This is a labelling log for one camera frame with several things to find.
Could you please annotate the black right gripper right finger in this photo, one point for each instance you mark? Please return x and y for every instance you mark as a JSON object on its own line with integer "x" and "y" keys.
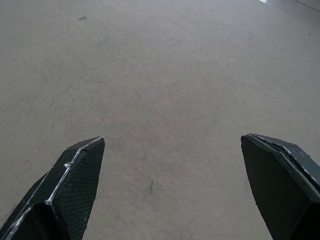
{"x": 280, "y": 185}

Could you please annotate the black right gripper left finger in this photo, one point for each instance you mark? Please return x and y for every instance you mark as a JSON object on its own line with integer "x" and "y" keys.
{"x": 67, "y": 185}

